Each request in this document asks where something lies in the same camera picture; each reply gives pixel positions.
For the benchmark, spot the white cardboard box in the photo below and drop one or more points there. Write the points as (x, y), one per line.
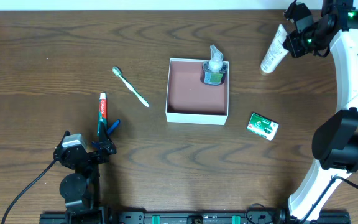
(189, 100)

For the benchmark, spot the white lotion tube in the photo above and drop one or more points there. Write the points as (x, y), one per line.
(276, 52)

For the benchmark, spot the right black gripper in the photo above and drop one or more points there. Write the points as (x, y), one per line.
(295, 42)

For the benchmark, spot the red green toothpaste tube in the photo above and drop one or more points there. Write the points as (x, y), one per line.
(102, 115)

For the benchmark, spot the clear blue soap pump bottle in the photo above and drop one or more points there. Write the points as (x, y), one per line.
(215, 69)

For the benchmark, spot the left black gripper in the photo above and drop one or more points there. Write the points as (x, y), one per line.
(101, 149)

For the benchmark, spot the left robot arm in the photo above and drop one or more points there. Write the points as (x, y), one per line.
(81, 189)

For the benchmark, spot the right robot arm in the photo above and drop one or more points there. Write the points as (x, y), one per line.
(335, 143)

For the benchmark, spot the green soap bar box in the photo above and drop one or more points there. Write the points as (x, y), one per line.
(262, 126)

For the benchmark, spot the blue disposable razor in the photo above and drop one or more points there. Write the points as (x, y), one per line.
(109, 131)

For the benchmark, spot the green white toothbrush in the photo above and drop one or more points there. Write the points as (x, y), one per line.
(129, 86)

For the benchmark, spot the black mounting rail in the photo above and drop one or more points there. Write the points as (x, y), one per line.
(252, 216)

